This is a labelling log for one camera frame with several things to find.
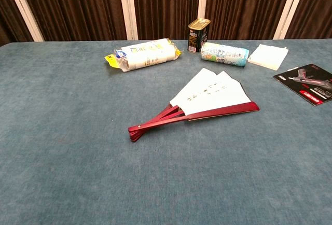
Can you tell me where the yellow white snack bag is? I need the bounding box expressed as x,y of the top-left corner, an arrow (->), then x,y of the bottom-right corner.
104,37 -> 182,72

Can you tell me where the brown pleated screen panel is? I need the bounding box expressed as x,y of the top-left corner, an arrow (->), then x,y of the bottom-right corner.
131,0 -> 202,40
285,0 -> 332,39
15,0 -> 128,41
0,0 -> 34,47
204,0 -> 296,40

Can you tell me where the blue felt table cover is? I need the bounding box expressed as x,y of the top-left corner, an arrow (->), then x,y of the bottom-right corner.
0,39 -> 332,225

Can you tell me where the white square paper pad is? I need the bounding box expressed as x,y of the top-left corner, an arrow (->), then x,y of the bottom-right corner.
247,44 -> 289,72

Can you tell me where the black red tool package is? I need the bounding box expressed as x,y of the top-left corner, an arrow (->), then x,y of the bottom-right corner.
272,63 -> 332,107

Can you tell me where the light blue cylindrical pack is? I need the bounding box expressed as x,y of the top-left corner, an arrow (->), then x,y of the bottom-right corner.
200,41 -> 250,67

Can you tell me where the black gold tin can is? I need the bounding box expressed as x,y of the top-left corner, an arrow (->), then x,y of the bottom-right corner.
187,18 -> 211,53

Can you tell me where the red ribbed white folding fan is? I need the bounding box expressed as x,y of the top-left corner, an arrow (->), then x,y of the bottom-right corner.
127,67 -> 260,143

